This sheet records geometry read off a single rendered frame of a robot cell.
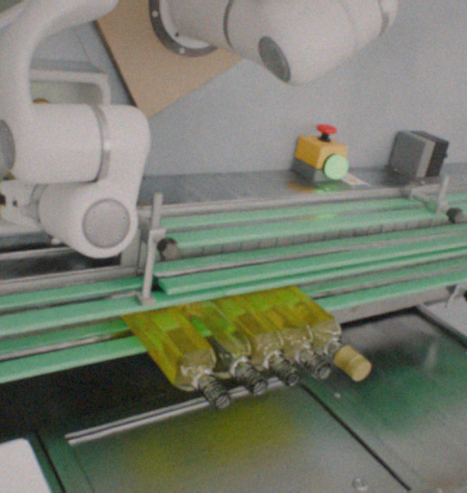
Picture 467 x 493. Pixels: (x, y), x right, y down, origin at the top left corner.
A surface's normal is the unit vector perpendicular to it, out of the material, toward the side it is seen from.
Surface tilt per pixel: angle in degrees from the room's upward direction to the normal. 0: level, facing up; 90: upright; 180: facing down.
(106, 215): 15
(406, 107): 0
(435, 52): 0
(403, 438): 90
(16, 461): 90
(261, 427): 90
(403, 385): 90
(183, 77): 1
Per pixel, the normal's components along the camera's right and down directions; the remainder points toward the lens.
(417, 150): -0.83, 0.11
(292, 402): 0.17, -0.89
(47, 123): 0.49, -0.31
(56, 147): 0.54, 0.26
